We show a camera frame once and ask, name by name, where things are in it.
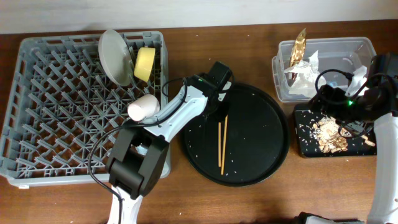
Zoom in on black rectangular tray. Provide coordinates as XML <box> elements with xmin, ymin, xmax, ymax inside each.
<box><xmin>293</xmin><ymin>101</ymin><xmax>387</xmax><ymax>159</ymax></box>

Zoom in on clear plastic bin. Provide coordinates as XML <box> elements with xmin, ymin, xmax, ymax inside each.
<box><xmin>272</xmin><ymin>37</ymin><xmax>376</xmax><ymax>103</ymax></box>

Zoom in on food scraps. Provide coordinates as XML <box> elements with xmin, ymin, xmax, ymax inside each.
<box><xmin>300</xmin><ymin>109</ymin><xmax>376</xmax><ymax>155</ymax></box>

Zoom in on grey plastic dishwasher rack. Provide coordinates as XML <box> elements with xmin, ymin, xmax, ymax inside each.
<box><xmin>1</xmin><ymin>31</ymin><xmax>168</xmax><ymax>189</ymax></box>

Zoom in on round black tray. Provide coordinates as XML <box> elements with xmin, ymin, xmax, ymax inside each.
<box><xmin>182</xmin><ymin>83</ymin><xmax>290</xmax><ymax>187</ymax></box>

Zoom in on wooden chopstick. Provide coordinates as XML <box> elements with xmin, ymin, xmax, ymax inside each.
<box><xmin>221</xmin><ymin>115</ymin><xmax>228</xmax><ymax>175</ymax></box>
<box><xmin>218</xmin><ymin>122</ymin><xmax>221</xmax><ymax>167</ymax></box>

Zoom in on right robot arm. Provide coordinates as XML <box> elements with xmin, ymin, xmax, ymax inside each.
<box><xmin>309</xmin><ymin>53</ymin><xmax>397</xmax><ymax>223</ymax></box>

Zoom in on light blue cup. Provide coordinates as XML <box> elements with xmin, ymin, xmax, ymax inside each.
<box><xmin>136</xmin><ymin>144</ymin><xmax>148</xmax><ymax>156</ymax></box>

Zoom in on yellow bowl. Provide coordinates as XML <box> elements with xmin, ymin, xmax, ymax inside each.
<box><xmin>134</xmin><ymin>47</ymin><xmax>155</xmax><ymax>82</ymax></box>

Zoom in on pink cup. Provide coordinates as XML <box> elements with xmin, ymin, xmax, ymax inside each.
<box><xmin>127</xmin><ymin>94</ymin><xmax>160</xmax><ymax>121</ymax></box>

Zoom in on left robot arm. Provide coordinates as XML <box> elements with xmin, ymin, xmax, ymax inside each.
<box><xmin>106</xmin><ymin>62</ymin><xmax>234</xmax><ymax>223</ymax></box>

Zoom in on gold snack wrapper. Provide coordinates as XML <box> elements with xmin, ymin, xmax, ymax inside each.
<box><xmin>289</xmin><ymin>29</ymin><xmax>307</xmax><ymax>67</ymax></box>

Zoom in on white plate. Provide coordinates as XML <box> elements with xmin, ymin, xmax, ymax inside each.
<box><xmin>98</xmin><ymin>29</ymin><xmax>132</xmax><ymax>86</ymax></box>

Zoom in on white napkin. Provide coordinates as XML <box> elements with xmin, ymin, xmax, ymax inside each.
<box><xmin>284</xmin><ymin>51</ymin><xmax>320</xmax><ymax>98</ymax></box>

